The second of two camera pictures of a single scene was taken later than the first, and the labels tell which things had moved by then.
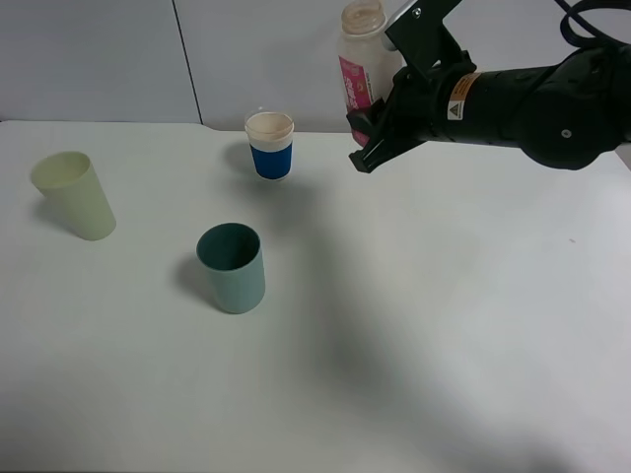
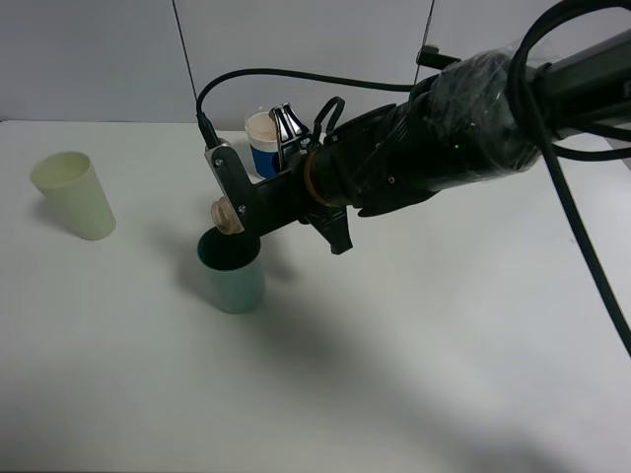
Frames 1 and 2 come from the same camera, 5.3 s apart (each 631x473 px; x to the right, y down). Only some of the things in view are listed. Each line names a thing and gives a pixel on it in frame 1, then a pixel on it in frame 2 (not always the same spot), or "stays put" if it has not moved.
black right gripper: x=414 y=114 -> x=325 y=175
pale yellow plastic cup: x=68 y=181 stays put
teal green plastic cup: x=233 y=252 stays put
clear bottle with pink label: x=370 y=61 -> x=225 y=217
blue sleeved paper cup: x=270 y=134 stays put
